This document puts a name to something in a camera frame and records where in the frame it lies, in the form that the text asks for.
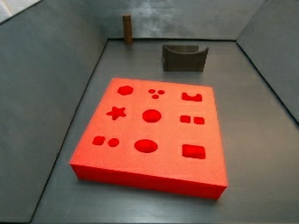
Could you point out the red shape sorting board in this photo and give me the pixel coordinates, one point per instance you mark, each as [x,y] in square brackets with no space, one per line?
[154,138]

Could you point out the black curved holder stand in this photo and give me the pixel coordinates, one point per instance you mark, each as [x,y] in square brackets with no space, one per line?
[183,58]

